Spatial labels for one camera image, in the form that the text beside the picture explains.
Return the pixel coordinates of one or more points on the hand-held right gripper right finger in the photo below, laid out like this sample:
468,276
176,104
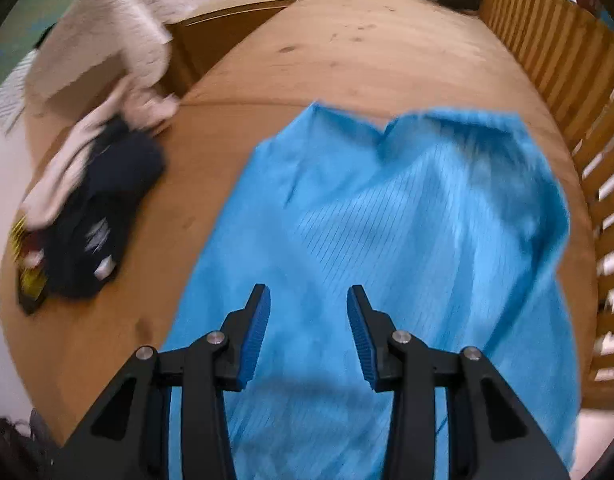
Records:
359,340

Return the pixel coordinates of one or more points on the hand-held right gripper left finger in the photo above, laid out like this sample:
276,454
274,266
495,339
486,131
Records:
257,332

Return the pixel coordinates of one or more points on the blue zippered jacket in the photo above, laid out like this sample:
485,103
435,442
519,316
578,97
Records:
387,210

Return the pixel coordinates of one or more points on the pile of dark clothes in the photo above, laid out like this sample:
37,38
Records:
62,170

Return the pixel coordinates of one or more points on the yellow black striped garment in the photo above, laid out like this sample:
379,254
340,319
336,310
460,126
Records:
32,285

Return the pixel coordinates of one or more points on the white lace tablecloth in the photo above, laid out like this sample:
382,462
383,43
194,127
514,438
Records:
102,45

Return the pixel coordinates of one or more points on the white patterned mat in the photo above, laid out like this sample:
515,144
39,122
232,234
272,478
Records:
9,95

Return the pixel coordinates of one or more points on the wooden slat railing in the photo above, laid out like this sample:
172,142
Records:
547,35

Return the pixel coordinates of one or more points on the green painting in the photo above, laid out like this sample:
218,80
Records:
42,15

